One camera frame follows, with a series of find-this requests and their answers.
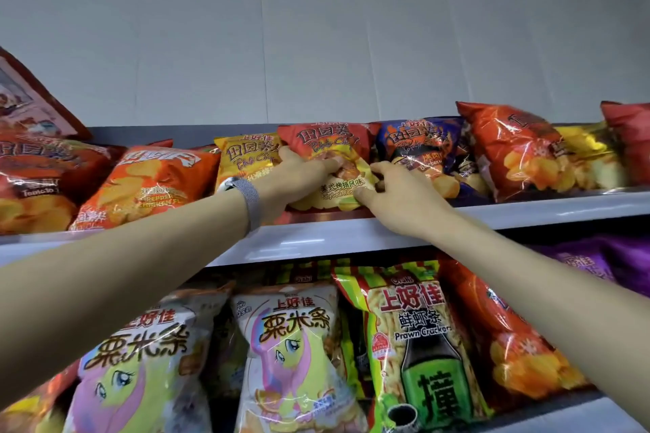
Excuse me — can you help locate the pastel cartoon snack bag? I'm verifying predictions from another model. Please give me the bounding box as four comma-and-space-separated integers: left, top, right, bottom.
62, 289, 232, 433
231, 282, 368, 433

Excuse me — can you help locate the person's left hand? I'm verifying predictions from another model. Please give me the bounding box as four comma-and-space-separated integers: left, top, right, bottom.
252, 146, 347, 223

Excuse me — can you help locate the purple chip bag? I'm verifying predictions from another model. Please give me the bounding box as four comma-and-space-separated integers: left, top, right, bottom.
532, 236, 650, 298

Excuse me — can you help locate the red and yellow chip bag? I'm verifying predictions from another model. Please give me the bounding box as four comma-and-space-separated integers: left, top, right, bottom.
277, 122, 383, 213

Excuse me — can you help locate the glossy red-orange chip bag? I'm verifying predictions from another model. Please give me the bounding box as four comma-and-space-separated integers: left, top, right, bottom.
438, 259, 591, 410
456, 101, 577, 203

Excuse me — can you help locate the blue chip bag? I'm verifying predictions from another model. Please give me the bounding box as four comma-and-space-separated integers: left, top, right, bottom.
375, 116, 491, 207

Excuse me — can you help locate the plain red chip bag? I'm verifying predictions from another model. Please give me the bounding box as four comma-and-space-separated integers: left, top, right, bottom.
601, 101, 650, 187

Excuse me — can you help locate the person's left forearm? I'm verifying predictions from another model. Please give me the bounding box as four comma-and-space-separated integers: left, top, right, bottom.
0, 188, 263, 411

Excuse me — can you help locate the small yellow chip bag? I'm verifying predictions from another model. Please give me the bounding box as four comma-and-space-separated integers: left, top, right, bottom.
213, 133, 283, 192

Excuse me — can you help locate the shiny yellow chip bag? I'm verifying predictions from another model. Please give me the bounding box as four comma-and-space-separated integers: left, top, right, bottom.
554, 122, 631, 191

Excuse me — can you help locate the dark red snack bag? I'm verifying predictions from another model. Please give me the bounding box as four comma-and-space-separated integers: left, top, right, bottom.
0, 46, 92, 140

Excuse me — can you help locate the red tomato chip bag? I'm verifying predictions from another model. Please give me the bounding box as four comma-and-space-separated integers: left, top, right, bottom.
0, 135, 126, 236

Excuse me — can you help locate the person's right forearm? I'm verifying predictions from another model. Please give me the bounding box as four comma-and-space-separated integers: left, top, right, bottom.
430, 209, 650, 429

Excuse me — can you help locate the person's right hand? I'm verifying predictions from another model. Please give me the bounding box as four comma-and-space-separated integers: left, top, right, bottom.
353, 161, 456, 242

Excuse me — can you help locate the white metal shelf board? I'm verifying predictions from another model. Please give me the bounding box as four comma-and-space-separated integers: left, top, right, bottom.
477, 389, 649, 433
0, 188, 650, 268

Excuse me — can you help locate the grey mesh wristband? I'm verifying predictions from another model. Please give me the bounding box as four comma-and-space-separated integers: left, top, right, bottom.
217, 176, 265, 236

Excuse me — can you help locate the orange-red chip bag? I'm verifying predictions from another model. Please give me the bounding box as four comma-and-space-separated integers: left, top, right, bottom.
0, 361, 80, 433

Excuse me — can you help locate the orange chip bag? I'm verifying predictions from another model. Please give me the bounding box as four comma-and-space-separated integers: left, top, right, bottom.
70, 145, 221, 231

